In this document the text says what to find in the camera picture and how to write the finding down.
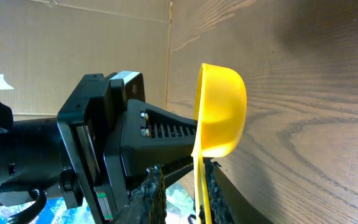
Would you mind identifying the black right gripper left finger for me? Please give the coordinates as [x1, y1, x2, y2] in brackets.
[112, 165, 167, 224]

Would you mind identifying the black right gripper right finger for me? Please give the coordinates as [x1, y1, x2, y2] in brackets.
[204, 159, 272, 224]

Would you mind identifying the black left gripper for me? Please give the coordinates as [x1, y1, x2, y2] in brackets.
[57, 73, 197, 223]

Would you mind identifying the yellow measuring scoop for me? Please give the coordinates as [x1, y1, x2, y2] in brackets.
[191, 63, 247, 223]

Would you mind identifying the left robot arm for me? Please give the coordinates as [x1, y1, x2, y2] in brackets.
[0, 71, 198, 223]

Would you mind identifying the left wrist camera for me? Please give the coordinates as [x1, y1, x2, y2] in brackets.
[106, 70, 145, 110]

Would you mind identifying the left black cable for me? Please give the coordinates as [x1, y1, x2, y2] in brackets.
[6, 189, 48, 224]

